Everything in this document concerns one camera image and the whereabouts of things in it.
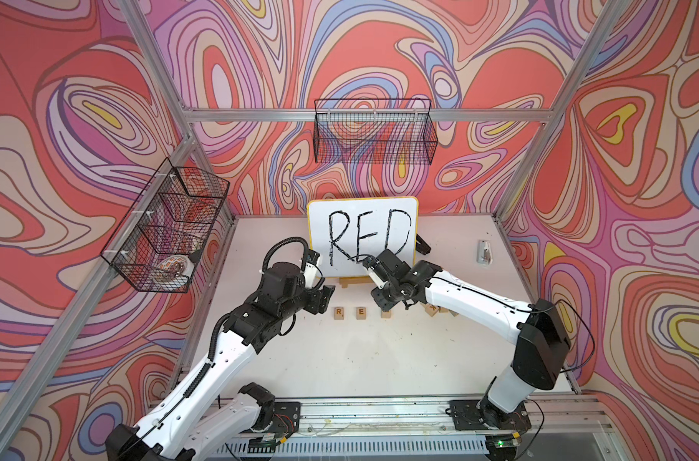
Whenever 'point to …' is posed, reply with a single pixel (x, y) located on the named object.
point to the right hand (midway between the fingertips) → (385, 301)
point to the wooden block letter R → (338, 312)
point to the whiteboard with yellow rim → (345, 230)
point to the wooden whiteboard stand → (353, 279)
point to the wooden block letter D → (386, 314)
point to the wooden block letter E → (361, 312)
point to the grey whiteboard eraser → (484, 253)
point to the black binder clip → (422, 247)
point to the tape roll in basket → (174, 268)
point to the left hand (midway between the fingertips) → (325, 283)
